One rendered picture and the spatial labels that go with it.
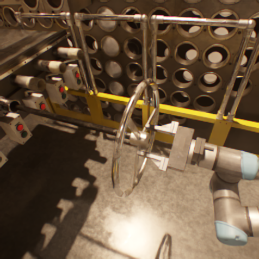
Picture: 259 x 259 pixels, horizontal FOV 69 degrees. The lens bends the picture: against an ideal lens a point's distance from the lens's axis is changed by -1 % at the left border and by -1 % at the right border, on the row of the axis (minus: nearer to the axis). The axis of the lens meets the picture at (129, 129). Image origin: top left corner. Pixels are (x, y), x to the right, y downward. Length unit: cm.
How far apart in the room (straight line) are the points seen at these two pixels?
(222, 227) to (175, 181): 98
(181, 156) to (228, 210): 19
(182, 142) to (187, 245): 90
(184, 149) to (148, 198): 92
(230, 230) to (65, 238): 110
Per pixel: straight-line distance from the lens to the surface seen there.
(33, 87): 104
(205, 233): 143
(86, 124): 70
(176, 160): 58
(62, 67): 117
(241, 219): 61
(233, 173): 60
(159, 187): 151
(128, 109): 46
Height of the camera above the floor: 133
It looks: 45 degrees down
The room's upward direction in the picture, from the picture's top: 6 degrees counter-clockwise
